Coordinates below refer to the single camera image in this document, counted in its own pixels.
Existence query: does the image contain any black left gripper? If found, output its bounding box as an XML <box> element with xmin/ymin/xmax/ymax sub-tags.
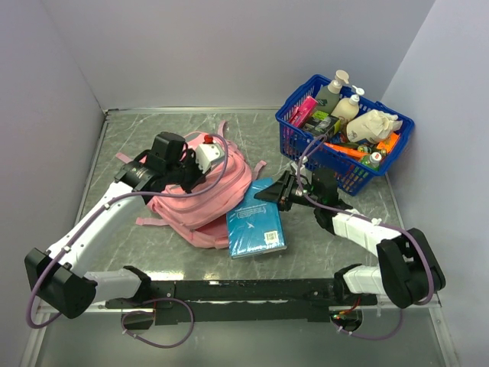
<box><xmin>165</xmin><ymin>148</ymin><xmax>212</xmax><ymax>195</ymax></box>

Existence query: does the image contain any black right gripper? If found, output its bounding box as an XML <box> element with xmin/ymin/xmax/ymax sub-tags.
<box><xmin>254</xmin><ymin>171</ymin><xmax>322</xmax><ymax>212</ymax></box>

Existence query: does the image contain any teal hardcover book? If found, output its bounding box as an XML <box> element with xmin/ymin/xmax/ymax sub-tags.
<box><xmin>226</xmin><ymin>178</ymin><xmax>287</xmax><ymax>259</ymax></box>

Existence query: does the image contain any pink school backpack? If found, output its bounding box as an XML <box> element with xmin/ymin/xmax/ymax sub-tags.
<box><xmin>118</xmin><ymin>124</ymin><xmax>265</xmax><ymax>248</ymax></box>

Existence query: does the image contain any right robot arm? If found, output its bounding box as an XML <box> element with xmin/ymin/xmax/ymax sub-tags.
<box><xmin>255</xmin><ymin>169</ymin><xmax>446</xmax><ymax>309</ymax></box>

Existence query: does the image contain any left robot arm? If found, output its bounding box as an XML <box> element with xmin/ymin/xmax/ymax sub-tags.
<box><xmin>24</xmin><ymin>132</ymin><xmax>228</xmax><ymax>328</ymax></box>

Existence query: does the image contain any beige cloth bag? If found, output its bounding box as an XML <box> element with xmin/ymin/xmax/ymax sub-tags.
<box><xmin>345</xmin><ymin>109</ymin><xmax>403</xmax><ymax>144</ymax></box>

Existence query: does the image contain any orange snack pack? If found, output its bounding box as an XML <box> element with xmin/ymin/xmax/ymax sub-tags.
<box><xmin>376</xmin><ymin>132</ymin><xmax>400</xmax><ymax>154</ymax></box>

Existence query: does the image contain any blue plastic basket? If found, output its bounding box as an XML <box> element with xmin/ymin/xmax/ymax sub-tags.
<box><xmin>275</xmin><ymin>74</ymin><xmax>415</xmax><ymax>196</ymax></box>

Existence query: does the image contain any pink box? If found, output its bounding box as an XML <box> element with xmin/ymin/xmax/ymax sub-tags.
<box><xmin>288</xmin><ymin>96</ymin><xmax>318</xmax><ymax>128</ymax></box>

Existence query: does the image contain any black green box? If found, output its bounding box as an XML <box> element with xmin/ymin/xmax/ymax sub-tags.
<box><xmin>302</xmin><ymin>111</ymin><xmax>341</xmax><ymax>141</ymax></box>

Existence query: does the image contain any orange packet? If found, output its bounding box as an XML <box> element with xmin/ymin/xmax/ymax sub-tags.
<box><xmin>325</xmin><ymin>143</ymin><xmax>367</xmax><ymax>160</ymax></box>

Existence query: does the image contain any green bottle red cap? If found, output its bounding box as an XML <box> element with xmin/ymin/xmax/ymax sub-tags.
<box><xmin>359</xmin><ymin>151</ymin><xmax>384</xmax><ymax>171</ymax></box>

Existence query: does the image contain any grey pump bottle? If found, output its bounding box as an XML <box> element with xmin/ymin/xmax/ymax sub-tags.
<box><xmin>315</xmin><ymin>70</ymin><xmax>349</xmax><ymax>114</ymax></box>

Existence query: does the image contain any cream pump bottle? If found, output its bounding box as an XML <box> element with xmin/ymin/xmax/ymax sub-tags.
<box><xmin>332</xmin><ymin>86</ymin><xmax>365</xmax><ymax>125</ymax></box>

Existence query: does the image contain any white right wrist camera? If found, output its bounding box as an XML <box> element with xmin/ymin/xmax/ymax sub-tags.
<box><xmin>290</xmin><ymin>161</ymin><xmax>306</xmax><ymax>176</ymax></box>

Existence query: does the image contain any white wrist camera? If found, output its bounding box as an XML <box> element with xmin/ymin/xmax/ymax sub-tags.
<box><xmin>195</xmin><ymin>135</ymin><xmax>225</xmax><ymax>174</ymax></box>
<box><xmin>290</xmin><ymin>161</ymin><xmax>306</xmax><ymax>176</ymax></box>

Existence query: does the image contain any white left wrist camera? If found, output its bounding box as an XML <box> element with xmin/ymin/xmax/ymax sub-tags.
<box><xmin>195</xmin><ymin>135</ymin><xmax>225</xmax><ymax>174</ymax></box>

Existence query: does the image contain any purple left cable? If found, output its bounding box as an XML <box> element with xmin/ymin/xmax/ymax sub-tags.
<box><xmin>24</xmin><ymin>133</ymin><xmax>230</xmax><ymax>349</ymax></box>

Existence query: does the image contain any purple cable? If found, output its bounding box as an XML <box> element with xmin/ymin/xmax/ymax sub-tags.
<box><xmin>296</xmin><ymin>134</ymin><xmax>436</xmax><ymax>340</ymax></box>
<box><xmin>24</xmin><ymin>133</ymin><xmax>230</xmax><ymax>349</ymax></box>

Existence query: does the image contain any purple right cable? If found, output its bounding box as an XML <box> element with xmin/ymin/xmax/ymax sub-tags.
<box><xmin>296</xmin><ymin>134</ymin><xmax>436</xmax><ymax>340</ymax></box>

